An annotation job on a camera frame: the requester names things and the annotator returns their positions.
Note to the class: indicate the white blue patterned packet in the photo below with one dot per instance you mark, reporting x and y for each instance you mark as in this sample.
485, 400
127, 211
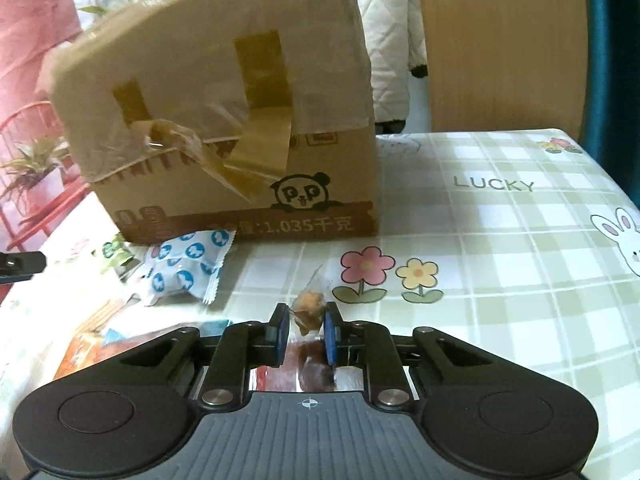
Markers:
189, 264

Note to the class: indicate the orange red snack packet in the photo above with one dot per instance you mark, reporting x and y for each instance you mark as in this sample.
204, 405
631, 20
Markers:
111, 331

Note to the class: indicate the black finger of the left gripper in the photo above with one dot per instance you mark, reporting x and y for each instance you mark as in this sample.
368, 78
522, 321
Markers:
21, 266

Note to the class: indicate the wooden headboard panel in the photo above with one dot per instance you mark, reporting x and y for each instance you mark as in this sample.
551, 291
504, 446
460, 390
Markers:
506, 64

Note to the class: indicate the small clear snack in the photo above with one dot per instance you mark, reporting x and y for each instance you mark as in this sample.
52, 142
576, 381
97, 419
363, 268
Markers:
314, 373

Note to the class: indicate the white quilted jacket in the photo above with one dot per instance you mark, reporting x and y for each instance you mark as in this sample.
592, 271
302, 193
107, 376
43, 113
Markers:
396, 47

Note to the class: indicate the teal curtain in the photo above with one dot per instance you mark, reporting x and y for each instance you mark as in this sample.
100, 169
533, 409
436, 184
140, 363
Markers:
611, 122

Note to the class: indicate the checkered lucky tablecloth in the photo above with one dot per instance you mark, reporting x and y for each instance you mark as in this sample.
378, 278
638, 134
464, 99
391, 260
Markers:
508, 240

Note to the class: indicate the red printed backdrop cloth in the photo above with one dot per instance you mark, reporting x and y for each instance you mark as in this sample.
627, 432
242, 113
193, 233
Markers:
31, 33

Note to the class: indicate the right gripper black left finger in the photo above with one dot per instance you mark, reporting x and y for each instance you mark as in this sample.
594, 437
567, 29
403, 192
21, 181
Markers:
132, 411

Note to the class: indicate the taped cardboard box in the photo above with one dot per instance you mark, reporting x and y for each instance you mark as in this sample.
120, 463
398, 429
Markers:
252, 115

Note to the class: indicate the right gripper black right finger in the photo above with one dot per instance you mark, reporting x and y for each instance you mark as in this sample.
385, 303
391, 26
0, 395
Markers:
478, 415

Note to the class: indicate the small green white packet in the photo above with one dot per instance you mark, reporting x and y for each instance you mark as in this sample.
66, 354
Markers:
115, 255

